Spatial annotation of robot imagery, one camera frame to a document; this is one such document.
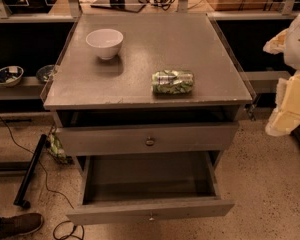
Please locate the black metal bar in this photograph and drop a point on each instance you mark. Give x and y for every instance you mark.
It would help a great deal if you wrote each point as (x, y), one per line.
(20, 197)

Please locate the brown shoe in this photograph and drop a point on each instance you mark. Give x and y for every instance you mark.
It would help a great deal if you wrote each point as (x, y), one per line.
(20, 225)

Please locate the white ceramic bowl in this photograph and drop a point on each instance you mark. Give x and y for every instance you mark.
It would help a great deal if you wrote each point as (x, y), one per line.
(106, 42)

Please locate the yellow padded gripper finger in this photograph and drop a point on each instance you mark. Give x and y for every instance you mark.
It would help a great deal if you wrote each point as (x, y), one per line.
(286, 116)

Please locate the grey wooden drawer cabinet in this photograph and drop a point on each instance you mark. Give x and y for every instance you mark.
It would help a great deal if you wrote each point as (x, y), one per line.
(87, 84)

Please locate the grey top drawer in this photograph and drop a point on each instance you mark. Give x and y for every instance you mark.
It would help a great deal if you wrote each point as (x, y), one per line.
(136, 132)

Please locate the black monitor stand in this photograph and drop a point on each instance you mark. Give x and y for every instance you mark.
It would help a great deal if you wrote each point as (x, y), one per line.
(133, 6)

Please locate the white bowl with items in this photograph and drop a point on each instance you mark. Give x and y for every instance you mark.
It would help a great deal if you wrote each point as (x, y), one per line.
(10, 75)

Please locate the green bag on floor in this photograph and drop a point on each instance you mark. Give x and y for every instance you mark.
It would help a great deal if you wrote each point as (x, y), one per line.
(55, 149)

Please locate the green snack bag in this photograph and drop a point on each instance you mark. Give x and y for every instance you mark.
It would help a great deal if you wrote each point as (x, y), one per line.
(172, 82)

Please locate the dark small bowl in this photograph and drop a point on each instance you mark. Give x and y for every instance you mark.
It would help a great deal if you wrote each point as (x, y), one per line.
(44, 73)

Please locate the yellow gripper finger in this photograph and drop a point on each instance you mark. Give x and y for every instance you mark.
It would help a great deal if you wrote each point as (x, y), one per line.
(276, 44)

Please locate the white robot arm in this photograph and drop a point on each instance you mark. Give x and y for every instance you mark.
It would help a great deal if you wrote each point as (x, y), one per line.
(291, 53)

